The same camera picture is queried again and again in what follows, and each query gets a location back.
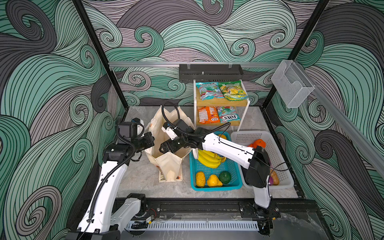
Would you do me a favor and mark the lower yellow banana bunch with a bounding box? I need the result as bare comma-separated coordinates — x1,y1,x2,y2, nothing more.
198,150,227,169

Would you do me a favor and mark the yellow pear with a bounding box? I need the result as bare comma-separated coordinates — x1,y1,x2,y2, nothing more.
207,175,223,188

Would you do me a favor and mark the clear acrylic wall holder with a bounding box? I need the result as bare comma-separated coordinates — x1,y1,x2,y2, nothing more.
272,60,315,109

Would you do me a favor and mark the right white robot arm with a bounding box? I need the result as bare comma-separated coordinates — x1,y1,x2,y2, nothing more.
160,127,275,212

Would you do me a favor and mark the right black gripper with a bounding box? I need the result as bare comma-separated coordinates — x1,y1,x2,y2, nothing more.
157,134,190,155

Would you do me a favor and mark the orange candy bag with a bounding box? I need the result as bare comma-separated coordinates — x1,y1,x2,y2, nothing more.
198,107,220,125

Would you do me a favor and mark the white plastic basket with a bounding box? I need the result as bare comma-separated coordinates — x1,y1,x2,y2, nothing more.
231,130,294,190

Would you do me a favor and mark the teal plastic basket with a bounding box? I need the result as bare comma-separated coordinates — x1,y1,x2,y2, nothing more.
188,131,243,192

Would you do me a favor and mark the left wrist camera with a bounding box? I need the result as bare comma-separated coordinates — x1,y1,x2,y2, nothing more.
118,118,145,140

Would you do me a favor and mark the white slotted cable duct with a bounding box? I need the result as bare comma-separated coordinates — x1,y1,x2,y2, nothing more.
126,220,259,232

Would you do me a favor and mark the blue-red candy bag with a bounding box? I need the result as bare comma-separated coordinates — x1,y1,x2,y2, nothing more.
196,82,224,101

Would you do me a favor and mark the black metal wall tray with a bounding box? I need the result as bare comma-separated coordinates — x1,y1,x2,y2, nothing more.
179,64,244,83

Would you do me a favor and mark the white wooden two-tier shelf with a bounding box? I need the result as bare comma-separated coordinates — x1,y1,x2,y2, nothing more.
193,80,250,132

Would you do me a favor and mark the brown potato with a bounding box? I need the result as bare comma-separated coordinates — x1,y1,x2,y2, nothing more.
270,169,280,186

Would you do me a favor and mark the green avocado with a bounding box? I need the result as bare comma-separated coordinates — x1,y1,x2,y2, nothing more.
219,171,232,185

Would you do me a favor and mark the orange tomato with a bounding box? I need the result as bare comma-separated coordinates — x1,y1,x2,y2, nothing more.
253,139,267,149

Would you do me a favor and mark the floral canvas tote bag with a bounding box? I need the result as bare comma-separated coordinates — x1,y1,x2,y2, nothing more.
145,107,194,182

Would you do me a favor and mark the green Fox's candy bag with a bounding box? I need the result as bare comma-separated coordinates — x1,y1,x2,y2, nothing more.
216,107,241,124

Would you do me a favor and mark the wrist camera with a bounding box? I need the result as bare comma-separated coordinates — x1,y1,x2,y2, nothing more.
118,118,145,140
162,120,190,140

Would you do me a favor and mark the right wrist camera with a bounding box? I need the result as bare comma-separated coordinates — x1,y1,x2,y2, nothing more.
162,120,190,140

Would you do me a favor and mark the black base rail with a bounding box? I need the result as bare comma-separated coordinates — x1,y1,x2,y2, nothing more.
139,198,319,220

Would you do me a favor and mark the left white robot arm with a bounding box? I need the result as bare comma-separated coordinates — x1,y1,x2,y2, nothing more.
66,132,155,240

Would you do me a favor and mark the yellow corn cob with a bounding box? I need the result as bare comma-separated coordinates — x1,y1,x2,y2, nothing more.
196,172,206,188

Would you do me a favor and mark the green-yellow candy bag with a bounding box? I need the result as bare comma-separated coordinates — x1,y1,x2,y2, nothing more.
219,81,248,101

